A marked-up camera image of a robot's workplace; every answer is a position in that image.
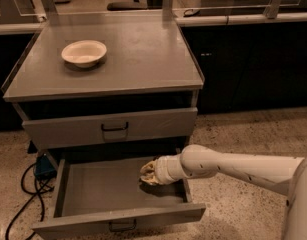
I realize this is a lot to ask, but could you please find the black floor cable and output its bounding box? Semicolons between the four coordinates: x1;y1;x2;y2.
4;162;55;240

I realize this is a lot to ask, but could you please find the black lower drawer handle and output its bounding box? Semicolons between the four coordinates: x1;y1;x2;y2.
108;219;137;233

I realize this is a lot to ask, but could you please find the open lower grey drawer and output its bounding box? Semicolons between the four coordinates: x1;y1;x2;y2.
32;149;206;240

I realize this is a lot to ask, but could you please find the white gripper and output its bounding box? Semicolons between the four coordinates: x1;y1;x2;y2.
140;155;188;186

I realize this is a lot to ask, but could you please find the white bowl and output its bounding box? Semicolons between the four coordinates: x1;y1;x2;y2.
61;40;107;68

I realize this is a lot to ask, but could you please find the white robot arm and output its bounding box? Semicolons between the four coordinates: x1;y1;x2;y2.
140;145;307;240

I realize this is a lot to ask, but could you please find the black drawer handle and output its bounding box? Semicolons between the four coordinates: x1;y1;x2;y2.
101;122;129;132
108;219;137;233

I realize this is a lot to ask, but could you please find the blue power box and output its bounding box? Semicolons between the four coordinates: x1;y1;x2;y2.
34;155;57;180

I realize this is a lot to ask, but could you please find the black upper drawer handle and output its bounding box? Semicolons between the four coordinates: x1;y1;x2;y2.
101;122;129;132

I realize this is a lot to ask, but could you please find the dark low cabinet right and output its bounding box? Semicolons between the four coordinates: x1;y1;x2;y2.
182;22;307;114

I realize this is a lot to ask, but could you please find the closed upper grey drawer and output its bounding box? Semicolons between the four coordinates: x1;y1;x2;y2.
23;108;197;149

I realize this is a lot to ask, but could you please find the grey drawer cabinet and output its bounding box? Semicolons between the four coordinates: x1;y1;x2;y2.
0;10;205;158

